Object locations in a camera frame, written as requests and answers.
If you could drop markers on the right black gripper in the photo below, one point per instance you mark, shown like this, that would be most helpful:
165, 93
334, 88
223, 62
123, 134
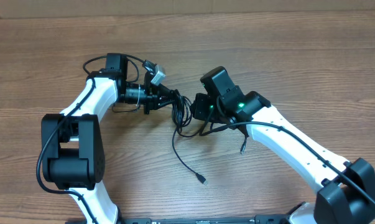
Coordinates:
198, 107

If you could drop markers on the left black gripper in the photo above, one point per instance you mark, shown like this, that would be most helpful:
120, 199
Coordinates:
147, 98

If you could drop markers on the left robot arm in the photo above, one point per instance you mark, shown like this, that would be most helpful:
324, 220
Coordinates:
72, 160

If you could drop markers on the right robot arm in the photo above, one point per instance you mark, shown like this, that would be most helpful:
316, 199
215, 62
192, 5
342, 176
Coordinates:
344, 190

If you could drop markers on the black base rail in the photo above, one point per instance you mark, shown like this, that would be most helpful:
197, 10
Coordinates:
202, 221

